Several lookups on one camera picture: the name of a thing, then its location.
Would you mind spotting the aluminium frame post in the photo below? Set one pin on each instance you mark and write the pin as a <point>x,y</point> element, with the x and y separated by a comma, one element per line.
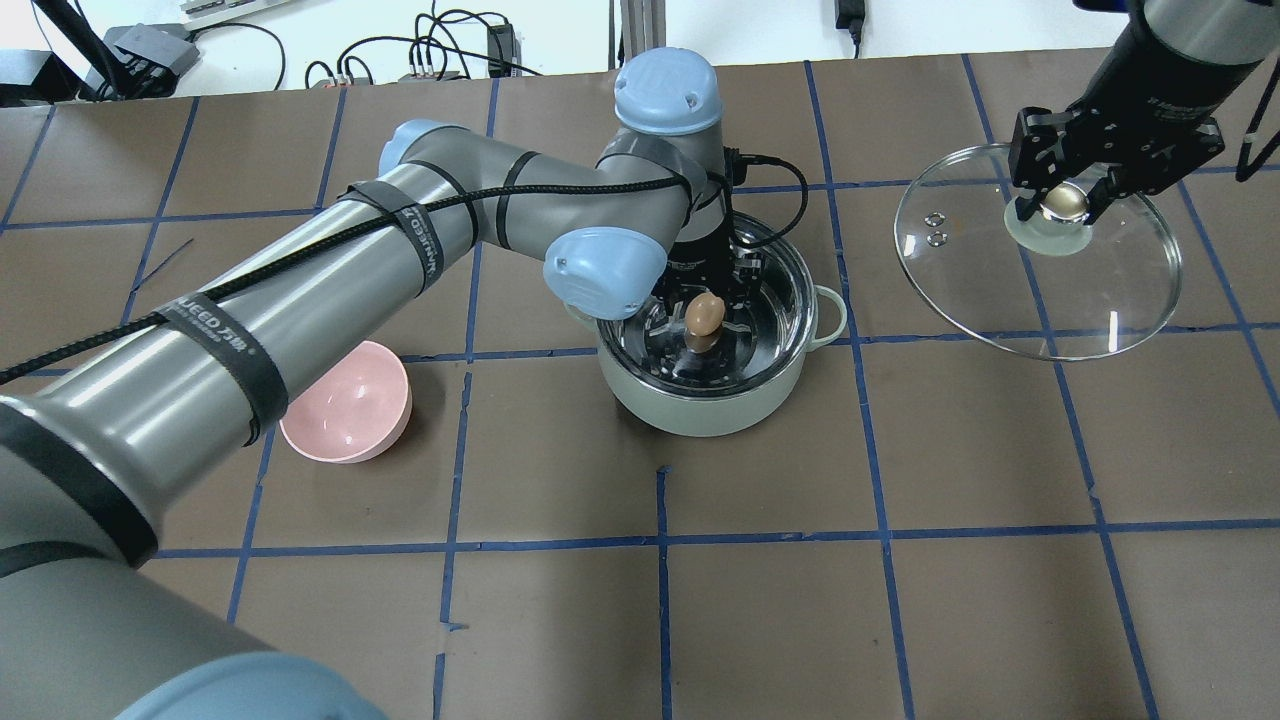
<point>640,26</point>

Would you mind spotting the glass pot lid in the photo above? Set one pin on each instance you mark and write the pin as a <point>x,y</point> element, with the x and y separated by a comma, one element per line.
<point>1065,285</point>

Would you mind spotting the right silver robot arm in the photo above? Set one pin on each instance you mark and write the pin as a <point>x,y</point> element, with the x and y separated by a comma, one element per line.
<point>1146,116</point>

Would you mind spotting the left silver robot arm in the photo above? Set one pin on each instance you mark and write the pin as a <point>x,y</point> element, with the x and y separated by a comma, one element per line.
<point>93,463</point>

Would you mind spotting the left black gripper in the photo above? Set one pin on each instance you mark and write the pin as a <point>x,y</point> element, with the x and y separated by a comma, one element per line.
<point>703,256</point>

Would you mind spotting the brown paper table mat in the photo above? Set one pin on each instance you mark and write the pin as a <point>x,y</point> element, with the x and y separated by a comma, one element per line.
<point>926,528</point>

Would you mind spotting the brown egg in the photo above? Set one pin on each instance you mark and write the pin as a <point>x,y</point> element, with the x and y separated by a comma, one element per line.
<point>704,315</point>

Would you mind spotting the pink bowl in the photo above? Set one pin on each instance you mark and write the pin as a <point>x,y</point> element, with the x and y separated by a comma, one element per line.
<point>355,412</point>

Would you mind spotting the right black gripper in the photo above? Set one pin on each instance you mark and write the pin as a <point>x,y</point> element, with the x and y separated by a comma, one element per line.
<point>1150,105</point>

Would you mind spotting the white electric pot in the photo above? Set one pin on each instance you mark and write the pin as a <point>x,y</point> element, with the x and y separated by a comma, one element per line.
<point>709,385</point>

